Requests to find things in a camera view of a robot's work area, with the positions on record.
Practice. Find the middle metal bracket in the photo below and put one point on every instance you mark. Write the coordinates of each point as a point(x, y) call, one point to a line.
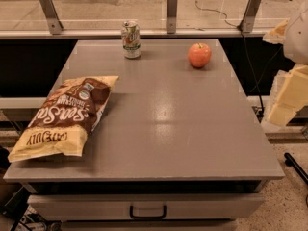
point(171, 16)

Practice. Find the right metal bracket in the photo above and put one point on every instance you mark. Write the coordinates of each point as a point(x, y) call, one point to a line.
point(247, 23)

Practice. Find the metal bracket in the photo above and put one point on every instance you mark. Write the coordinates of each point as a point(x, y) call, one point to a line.
point(53, 22)
point(247, 23)
point(171, 16)

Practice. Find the white green soda can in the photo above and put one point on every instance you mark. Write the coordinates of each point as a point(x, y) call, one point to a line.
point(131, 42)

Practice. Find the left metal bracket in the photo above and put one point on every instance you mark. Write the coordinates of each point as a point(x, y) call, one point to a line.
point(53, 22)

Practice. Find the grey cabinet table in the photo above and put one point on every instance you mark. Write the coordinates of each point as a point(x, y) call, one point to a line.
point(168, 128)

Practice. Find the red apple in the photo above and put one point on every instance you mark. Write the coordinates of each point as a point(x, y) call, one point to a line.
point(199, 55)

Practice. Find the brown chip bag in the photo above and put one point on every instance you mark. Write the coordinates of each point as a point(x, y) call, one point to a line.
point(65, 120)

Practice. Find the grey drawer with black handle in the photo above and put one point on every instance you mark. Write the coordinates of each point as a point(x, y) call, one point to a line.
point(146, 206)

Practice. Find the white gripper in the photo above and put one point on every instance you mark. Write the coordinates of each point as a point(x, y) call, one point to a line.
point(296, 38)

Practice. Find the black bar on floor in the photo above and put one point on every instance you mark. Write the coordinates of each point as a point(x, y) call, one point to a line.
point(291, 162)

